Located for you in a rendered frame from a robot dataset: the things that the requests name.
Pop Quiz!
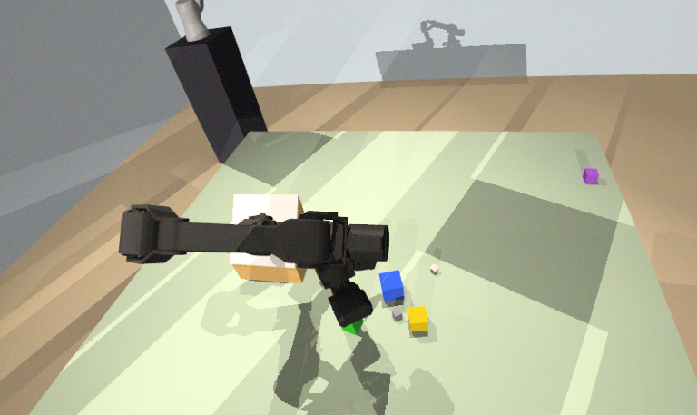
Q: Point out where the small purple block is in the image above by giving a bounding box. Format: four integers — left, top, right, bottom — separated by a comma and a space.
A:
583, 168, 599, 184

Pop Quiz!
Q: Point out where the blue block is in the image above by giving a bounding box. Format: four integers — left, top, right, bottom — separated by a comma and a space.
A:
379, 271, 405, 301

